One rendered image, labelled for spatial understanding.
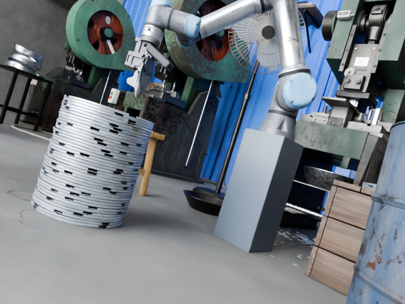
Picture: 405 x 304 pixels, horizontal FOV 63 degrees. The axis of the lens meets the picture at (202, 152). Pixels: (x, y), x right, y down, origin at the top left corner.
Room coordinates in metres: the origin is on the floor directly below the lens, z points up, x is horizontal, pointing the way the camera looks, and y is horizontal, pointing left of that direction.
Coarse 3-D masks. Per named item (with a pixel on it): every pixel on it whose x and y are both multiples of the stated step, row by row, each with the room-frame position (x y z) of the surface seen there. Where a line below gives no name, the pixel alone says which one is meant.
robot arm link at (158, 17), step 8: (152, 0) 1.20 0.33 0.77; (160, 0) 1.18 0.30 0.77; (168, 0) 1.19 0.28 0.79; (152, 8) 1.18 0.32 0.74; (160, 8) 1.18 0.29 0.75; (168, 8) 1.19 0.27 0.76; (152, 16) 1.18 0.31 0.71; (160, 16) 1.18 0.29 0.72; (168, 16) 1.18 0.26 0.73; (152, 24) 1.18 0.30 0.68; (160, 24) 1.19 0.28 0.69
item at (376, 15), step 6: (378, 6) 1.90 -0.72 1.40; (384, 6) 1.88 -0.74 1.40; (390, 6) 1.91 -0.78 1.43; (372, 12) 1.89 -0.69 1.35; (378, 12) 1.86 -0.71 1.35; (384, 12) 1.87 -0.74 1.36; (372, 18) 1.90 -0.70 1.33; (378, 18) 1.88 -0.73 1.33; (372, 24) 1.91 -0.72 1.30; (378, 24) 1.89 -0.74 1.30; (366, 30) 1.95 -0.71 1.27; (372, 30) 1.91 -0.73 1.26; (378, 30) 1.89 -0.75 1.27; (366, 36) 1.94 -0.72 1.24; (372, 36) 1.91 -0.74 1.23; (378, 36) 1.90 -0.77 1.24; (366, 42) 1.97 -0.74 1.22; (372, 42) 1.92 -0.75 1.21; (378, 42) 1.93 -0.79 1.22
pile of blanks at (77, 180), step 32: (64, 128) 0.95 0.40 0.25; (96, 128) 1.02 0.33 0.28; (128, 128) 1.02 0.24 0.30; (64, 160) 0.94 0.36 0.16; (96, 160) 0.99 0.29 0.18; (128, 160) 0.99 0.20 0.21; (64, 192) 0.93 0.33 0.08; (96, 192) 0.95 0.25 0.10; (128, 192) 1.08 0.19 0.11; (96, 224) 0.97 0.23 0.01
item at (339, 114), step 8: (328, 104) 1.85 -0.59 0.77; (336, 104) 1.80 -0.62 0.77; (344, 104) 1.76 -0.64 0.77; (352, 104) 1.74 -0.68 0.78; (336, 112) 1.82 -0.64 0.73; (344, 112) 1.80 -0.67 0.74; (352, 112) 1.82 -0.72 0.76; (328, 120) 1.84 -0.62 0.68; (336, 120) 1.81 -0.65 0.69; (344, 120) 1.79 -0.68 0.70
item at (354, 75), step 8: (360, 48) 1.90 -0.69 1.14; (368, 48) 1.88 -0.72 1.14; (376, 48) 1.85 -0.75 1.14; (352, 56) 1.93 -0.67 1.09; (360, 56) 1.90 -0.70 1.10; (368, 56) 1.87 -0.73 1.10; (352, 64) 1.92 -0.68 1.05; (360, 64) 1.89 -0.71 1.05; (368, 64) 1.86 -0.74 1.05; (344, 72) 1.93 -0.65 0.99; (352, 72) 1.90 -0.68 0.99; (360, 72) 1.88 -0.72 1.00; (368, 72) 1.85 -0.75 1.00; (344, 80) 1.93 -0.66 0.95; (352, 80) 1.87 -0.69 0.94; (360, 80) 1.84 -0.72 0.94; (368, 80) 1.84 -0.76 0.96; (344, 88) 1.90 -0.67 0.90; (352, 88) 1.86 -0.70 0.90; (360, 88) 1.83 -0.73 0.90; (368, 88) 1.85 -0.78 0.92
